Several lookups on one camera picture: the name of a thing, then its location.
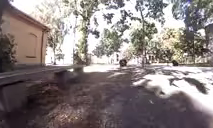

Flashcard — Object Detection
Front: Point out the dark round object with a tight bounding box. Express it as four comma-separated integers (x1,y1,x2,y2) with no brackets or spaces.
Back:
118,58,128,68

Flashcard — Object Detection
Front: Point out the row of trees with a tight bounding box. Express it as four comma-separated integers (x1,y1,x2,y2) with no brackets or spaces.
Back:
30,0,213,67

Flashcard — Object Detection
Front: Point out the short stone block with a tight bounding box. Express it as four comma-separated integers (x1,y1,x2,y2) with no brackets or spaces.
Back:
53,69,71,90

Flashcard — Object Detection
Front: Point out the yellow building with arched window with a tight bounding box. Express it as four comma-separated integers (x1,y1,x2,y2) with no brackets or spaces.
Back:
0,3,51,68

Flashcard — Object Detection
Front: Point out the dark bush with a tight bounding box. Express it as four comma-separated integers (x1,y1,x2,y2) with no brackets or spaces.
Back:
0,28,18,74

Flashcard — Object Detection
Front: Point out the grey building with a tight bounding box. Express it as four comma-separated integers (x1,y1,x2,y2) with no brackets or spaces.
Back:
204,21,213,67

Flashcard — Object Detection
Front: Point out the low concrete wall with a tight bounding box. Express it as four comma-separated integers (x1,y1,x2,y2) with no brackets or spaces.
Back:
0,65,75,116

